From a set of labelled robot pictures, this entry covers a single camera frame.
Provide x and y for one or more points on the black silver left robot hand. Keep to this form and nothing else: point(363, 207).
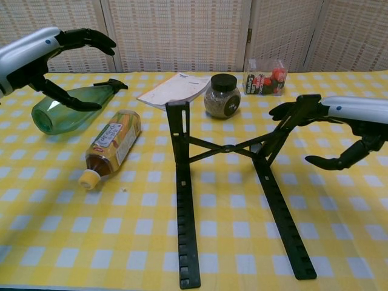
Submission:
point(27, 51)

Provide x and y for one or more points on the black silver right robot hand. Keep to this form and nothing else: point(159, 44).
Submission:
point(357, 109)

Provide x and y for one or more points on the black folding laptop stand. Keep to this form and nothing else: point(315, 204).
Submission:
point(228, 148)

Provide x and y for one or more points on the green plastic spray bottle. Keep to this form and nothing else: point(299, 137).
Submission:
point(60, 121)

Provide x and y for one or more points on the clear box with red items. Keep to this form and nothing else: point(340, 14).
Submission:
point(263, 82)

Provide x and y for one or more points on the tea bottle with yellow cap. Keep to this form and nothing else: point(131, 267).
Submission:
point(115, 139)

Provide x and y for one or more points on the brass screen hinge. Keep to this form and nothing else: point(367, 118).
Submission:
point(250, 35)

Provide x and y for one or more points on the glass spice jar black lid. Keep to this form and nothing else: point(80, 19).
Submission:
point(221, 103)

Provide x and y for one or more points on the white paper booklet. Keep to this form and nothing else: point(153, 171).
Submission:
point(172, 91)

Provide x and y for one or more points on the woven folding screen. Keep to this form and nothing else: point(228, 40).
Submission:
point(182, 30)

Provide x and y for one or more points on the yellow white checkered tablecloth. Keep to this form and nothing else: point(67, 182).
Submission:
point(121, 227)

